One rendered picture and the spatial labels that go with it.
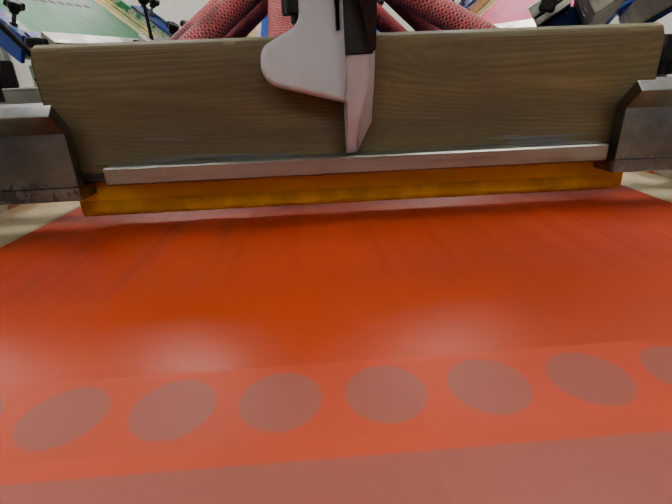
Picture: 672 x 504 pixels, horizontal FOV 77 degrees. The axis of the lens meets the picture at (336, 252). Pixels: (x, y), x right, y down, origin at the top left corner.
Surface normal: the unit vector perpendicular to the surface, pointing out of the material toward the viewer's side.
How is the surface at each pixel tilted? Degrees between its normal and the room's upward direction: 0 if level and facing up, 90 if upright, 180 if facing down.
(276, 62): 84
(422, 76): 90
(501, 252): 0
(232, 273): 0
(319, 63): 84
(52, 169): 90
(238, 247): 0
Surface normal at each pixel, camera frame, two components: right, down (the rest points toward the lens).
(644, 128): 0.07, 0.38
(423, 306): -0.04, -0.92
